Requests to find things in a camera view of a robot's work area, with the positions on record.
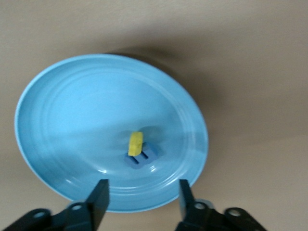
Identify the blue foam letter m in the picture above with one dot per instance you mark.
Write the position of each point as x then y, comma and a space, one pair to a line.
154, 151

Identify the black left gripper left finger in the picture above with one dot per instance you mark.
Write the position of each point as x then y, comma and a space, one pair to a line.
98, 207

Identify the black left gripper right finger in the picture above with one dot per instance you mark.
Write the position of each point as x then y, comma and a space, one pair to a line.
188, 209

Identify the blue plate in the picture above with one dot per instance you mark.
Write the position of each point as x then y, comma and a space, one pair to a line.
84, 120

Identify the yellow foam letter d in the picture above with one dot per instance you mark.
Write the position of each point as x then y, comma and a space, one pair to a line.
136, 144

